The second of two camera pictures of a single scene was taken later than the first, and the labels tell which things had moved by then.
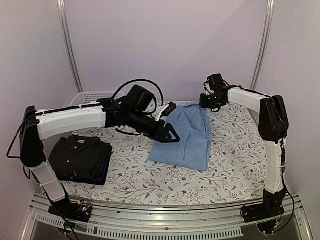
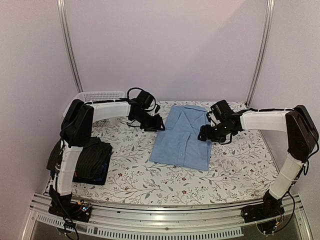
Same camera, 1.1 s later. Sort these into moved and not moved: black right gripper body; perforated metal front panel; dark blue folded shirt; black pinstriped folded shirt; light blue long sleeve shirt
Moved: black right gripper body
Not moved: dark blue folded shirt; black pinstriped folded shirt; light blue long sleeve shirt; perforated metal front panel
